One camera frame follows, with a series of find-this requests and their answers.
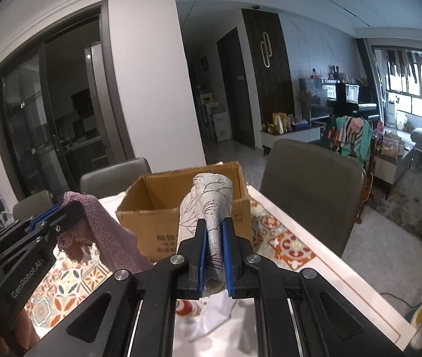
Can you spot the hallway shelf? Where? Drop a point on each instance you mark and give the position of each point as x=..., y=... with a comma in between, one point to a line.
x=214, y=115

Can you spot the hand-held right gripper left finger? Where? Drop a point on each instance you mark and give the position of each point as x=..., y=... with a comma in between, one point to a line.
x=203, y=256

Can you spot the grey branch print cloth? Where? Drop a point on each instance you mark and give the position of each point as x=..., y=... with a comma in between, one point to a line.
x=214, y=200

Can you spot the white low sideboard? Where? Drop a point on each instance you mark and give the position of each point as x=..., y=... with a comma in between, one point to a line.
x=292, y=135

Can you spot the tile patterned tablecloth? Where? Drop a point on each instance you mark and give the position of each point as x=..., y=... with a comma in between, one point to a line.
x=289, y=247

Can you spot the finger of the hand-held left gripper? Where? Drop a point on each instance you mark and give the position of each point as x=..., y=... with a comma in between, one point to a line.
x=68, y=217
x=47, y=212

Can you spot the person's left forearm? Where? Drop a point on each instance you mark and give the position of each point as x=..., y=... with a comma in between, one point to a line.
x=18, y=327

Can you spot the large window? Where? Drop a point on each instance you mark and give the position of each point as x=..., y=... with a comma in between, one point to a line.
x=419, y=93

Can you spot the dark room door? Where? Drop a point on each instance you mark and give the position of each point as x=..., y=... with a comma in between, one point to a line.
x=235, y=89

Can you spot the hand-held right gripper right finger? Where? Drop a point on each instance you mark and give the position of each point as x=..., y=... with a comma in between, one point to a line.
x=227, y=258

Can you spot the grey dining chair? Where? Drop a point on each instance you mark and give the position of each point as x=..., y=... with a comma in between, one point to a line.
x=32, y=204
x=307, y=186
x=114, y=178

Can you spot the gold clip wall ornament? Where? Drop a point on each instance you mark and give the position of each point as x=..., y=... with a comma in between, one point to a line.
x=266, y=50

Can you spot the purple towel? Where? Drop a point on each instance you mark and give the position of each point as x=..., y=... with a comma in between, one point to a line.
x=110, y=238

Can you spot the dark slatted wall panel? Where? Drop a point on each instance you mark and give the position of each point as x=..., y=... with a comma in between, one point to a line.
x=281, y=81

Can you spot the storage shelf with boxes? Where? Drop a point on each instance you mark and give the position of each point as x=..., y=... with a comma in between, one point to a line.
x=317, y=95

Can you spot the coffee table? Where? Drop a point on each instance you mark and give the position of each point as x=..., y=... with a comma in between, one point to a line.
x=393, y=160

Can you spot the black piano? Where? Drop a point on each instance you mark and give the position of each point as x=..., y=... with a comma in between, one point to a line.
x=352, y=100

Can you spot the dark sliding glass door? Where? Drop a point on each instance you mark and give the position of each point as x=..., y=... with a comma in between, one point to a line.
x=47, y=119

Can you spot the cardboard box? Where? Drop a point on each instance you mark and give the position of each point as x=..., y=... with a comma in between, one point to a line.
x=151, y=230

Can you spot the patterned rug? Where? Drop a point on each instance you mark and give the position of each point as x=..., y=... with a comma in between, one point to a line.
x=400, y=208

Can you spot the hanging laundry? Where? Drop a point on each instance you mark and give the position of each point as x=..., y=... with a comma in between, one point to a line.
x=408, y=65

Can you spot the colourful clothes on rack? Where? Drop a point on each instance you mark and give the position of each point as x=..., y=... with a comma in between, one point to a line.
x=348, y=137

